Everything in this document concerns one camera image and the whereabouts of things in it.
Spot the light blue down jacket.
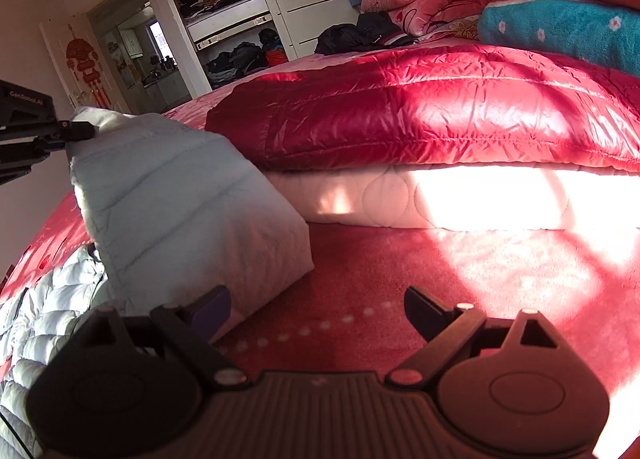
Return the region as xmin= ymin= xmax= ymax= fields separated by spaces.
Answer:
xmin=1 ymin=107 xmax=314 ymax=458

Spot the white bedroom door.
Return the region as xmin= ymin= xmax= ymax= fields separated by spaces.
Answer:
xmin=40 ymin=15 xmax=129 ymax=112

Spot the red Chinese knot decoration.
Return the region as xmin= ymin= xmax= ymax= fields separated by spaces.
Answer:
xmin=65 ymin=24 xmax=112 ymax=109

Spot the red heart print bed blanket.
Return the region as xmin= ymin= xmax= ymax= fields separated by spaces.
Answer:
xmin=0 ymin=37 xmax=640 ymax=459

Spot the shiny red down jacket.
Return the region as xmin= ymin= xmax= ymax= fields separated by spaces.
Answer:
xmin=205 ymin=44 xmax=639 ymax=173

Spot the black jacket on bed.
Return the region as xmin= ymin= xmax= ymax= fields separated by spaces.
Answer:
xmin=314 ymin=11 xmax=416 ymax=56

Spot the teal flower towel blanket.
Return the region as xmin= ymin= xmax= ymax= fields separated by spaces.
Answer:
xmin=478 ymin=0 xmax=639 ymax=75

